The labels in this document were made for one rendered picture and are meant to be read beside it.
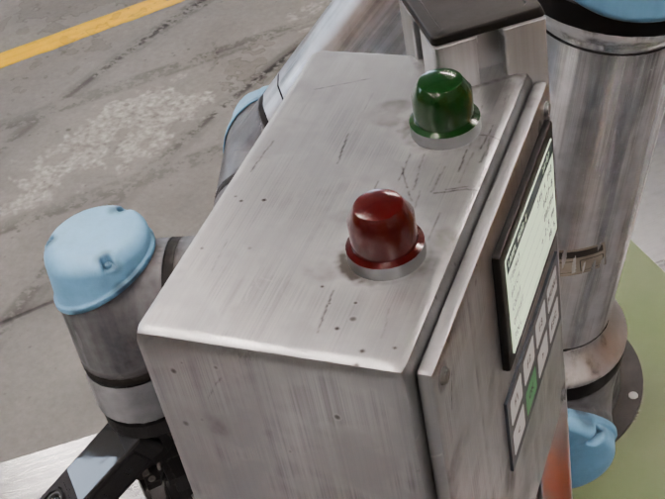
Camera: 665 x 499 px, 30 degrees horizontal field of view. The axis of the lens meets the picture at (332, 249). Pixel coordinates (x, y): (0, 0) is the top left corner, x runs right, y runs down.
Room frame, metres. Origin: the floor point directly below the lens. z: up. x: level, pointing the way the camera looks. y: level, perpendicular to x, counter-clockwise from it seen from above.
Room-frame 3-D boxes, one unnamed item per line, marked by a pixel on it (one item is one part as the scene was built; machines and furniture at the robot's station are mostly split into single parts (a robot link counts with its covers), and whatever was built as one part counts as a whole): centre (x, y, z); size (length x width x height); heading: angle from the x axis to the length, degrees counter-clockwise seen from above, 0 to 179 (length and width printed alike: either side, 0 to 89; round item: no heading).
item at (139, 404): (0.67, 0.16, 1.11); 0.08 x 0.08 x 0.05
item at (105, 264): (0.66, 0.15, 1.19); 0.09 x 0.08 x 0.11; 78
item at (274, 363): (0.35, -0.01, 1.38); 0.17 x 0.10 x 0.19; 152
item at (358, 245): (0.31, -0.02, 1.49); 0.03 x 0.03 x 0.02
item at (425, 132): (0.37, -0.05, 1.49); 0.03 x 0.03 x 0.02
